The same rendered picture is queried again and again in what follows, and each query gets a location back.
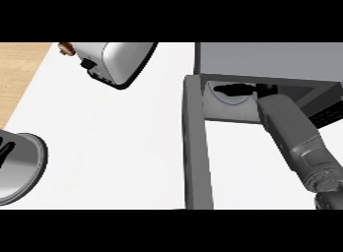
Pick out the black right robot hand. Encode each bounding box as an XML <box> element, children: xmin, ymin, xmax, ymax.
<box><xmin>213</xmin><ymin>83</ymin><xmax>279</xmax><ymax>98</ymax></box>

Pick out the glass microwave turntable plate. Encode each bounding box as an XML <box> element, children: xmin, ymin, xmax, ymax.
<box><xmin>207</xmin><ymin>81</ymin><xmax>256</xmax><ymax>106</ymax></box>

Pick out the grey microwave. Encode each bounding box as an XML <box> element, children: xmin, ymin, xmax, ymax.
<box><xmin>193</xmin><ymin>42</ymin><xmax>343</xmax><ymax>130</ymax></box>

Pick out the dark grey microwave door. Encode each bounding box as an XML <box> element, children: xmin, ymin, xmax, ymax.
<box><xmin>180</xmin><ymin>74</ymin><xmax>214</xmax><ymax>211</ymax></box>

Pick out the white silver toaster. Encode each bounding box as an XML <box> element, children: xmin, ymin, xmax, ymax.
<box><xmin>71</xmin><ymin>42</ymin><xmax>159</xmax><ymax>91</ymax></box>

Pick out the small brown round item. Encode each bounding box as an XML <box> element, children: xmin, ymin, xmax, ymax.
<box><xmin>57</xmin><ymin>42</ymin><xmax>75</xmax><ymax>57</ymax></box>

